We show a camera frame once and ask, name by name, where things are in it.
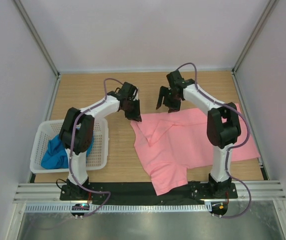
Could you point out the aluminium frame post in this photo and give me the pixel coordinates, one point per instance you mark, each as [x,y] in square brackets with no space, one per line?
[34,33]
[269,8]

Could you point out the pink t shirt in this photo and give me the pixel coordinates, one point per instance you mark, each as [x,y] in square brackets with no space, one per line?
[168,144]

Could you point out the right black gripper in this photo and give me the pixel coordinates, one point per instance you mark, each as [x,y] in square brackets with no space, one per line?
[174,107]

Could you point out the white perforated plastic basket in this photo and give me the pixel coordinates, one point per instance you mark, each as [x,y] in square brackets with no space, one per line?
[47,130]

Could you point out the right aluminium frame post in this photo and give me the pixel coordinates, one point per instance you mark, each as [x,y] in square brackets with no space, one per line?
[269,8]

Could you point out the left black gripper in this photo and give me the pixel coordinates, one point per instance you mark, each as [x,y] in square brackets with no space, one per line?
[136,115]

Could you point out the white slotted cable duct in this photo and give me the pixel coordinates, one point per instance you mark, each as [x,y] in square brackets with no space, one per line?
[83,208]

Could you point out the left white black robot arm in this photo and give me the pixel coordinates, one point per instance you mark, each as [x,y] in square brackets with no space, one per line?
[76,134]

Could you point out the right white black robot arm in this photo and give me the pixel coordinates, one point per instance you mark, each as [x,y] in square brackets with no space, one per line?
[223,125]

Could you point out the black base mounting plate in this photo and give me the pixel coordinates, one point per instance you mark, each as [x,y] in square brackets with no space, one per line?
[143,194]

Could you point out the aluminium front rail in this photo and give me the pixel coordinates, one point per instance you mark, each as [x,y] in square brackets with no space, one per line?
[261,190]

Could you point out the blue t shirt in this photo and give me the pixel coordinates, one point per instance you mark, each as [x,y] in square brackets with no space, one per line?
[55,157]

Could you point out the left aluminium frame post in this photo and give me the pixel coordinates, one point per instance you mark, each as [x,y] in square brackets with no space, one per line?
[34,33]

